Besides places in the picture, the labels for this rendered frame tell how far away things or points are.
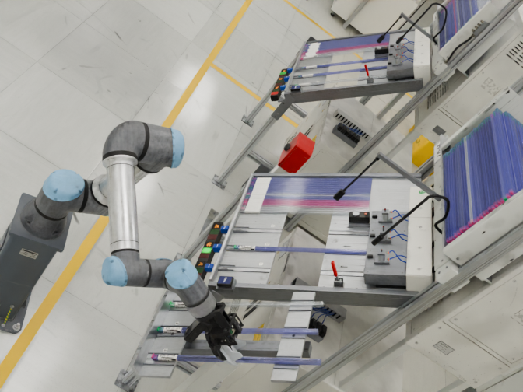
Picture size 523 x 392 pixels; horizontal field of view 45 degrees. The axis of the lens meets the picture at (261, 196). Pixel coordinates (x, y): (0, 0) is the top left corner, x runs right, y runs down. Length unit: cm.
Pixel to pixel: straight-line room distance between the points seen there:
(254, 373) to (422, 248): 83
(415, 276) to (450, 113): 146
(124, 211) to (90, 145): 177
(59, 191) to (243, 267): 68
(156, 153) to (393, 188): 110
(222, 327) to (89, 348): 114
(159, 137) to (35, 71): 195
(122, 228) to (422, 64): 199
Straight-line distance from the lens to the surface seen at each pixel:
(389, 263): 212
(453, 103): 332
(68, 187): 211
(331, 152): 350
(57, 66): 380
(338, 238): 233
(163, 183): 349
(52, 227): 222
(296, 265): 269
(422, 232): 222
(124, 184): 172
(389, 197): 251
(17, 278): 244
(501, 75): 327
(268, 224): 243
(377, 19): 661
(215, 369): 203
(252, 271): 224
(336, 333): 264
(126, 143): 177
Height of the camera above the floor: 229
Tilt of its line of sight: 36 degrees down
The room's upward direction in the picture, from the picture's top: 43 degrees clockwise
